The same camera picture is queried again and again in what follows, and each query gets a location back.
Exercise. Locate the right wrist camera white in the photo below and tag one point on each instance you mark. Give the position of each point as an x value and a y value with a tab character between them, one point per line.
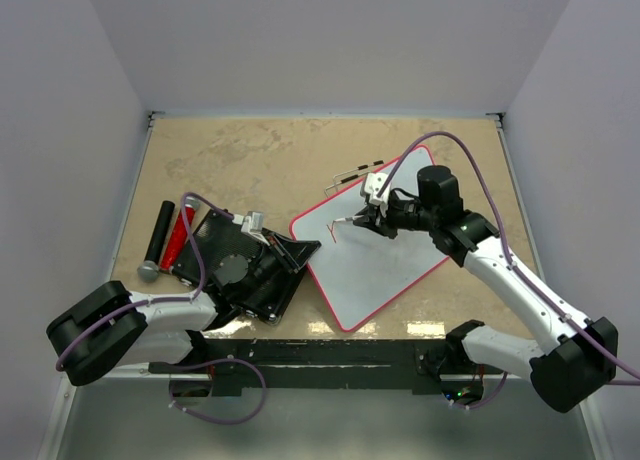
374	192

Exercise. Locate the black microphone tube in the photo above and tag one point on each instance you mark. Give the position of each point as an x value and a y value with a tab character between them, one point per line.
159	232

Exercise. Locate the pink framed whiteboard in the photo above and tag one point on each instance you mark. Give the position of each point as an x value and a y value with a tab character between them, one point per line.
357	271

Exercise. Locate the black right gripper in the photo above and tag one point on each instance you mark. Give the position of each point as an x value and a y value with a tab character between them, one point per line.
376	221

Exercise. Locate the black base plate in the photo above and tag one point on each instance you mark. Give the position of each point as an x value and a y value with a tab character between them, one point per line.
422	367

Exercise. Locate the wire whiteboard stand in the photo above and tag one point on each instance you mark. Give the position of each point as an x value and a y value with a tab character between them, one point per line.
350	176

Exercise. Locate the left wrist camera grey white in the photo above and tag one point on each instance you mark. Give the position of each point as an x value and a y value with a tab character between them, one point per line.
250	224

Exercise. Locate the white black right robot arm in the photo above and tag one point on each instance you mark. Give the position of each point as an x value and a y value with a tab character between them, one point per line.
569	357

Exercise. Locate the red and white marker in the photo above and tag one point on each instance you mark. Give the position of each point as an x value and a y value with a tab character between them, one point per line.
349	219

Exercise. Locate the red microphone silver head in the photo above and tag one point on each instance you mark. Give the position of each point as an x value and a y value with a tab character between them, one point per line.
148	272

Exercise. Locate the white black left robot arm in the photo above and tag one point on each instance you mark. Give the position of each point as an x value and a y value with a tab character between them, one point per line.
113	326

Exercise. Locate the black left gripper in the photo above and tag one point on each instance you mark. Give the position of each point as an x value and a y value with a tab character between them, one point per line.
291	254

